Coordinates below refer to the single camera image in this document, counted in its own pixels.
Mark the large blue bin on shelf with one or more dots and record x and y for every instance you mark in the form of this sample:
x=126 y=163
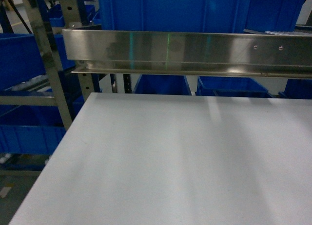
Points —
x=199 y=16

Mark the blue bin below left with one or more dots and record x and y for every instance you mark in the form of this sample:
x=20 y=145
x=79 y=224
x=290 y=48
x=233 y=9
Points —
x=162 y=84

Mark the blue bin below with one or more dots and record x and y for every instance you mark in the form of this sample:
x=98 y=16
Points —
x=230 y=87
x=162 y=84
x=297 y=89

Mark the blue bin below centre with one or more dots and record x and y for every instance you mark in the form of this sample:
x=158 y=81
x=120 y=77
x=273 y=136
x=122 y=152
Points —
x=230 y=87

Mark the blue bin left rack lower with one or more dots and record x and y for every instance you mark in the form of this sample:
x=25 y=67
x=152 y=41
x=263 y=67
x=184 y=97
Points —
x=30 y=129

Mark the blue bin rack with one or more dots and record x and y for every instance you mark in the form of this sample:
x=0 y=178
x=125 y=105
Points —
x=20 y=59
x=30 y=129

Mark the blue bin below right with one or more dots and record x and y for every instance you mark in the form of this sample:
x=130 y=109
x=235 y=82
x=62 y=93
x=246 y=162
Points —
x=297 y=89

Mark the blue bin left rack middle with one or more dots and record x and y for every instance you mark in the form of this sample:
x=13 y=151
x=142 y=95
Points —
x=20 y=59

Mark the blue bin upper right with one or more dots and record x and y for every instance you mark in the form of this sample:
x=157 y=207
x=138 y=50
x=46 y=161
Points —
x=273 y=15

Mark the stainless steel shelf rail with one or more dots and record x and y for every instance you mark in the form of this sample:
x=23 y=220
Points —
x=165 y=53

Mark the steel rack upright post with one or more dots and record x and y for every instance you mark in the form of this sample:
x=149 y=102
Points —
x=43 y=33

